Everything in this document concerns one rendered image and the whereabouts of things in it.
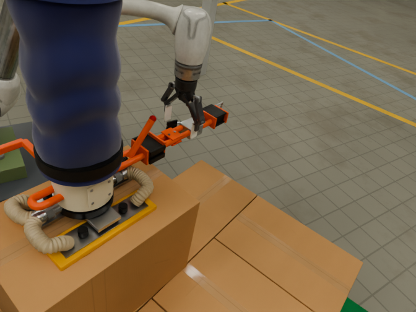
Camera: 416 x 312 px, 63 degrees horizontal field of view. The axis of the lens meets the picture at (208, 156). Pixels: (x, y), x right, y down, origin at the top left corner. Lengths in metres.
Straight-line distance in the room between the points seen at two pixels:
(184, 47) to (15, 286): 0.79
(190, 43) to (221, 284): 0.95
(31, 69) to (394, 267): 2.46
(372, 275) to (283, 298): 1.15
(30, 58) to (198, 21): 0.49
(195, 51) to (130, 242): 0.61
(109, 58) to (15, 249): 0.60
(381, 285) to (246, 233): 1.17
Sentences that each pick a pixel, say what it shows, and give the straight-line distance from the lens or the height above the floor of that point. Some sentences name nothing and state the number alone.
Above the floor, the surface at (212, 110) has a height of 1.10.
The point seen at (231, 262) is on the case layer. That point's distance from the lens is 1.54.
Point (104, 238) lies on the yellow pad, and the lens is 1.04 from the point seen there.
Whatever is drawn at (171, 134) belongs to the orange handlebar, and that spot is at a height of 1.09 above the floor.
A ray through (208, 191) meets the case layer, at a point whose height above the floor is 0.54.
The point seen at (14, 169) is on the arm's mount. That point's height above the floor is 0.81.
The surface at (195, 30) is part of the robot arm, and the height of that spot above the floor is 1.46.
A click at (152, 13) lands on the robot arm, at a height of 1.44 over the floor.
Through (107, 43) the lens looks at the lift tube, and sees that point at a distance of 0.76.
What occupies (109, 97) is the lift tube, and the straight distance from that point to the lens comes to 0.81.
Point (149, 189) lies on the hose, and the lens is 1.10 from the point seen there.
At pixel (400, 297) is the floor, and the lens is 2.59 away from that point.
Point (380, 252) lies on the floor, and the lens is 2.74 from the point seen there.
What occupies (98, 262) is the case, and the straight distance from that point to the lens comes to 1.02.
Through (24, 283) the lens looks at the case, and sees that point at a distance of 1.02.
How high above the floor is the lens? 1.79
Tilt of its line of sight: 38 degrees down
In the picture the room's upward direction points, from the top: 12 degrees clockwise
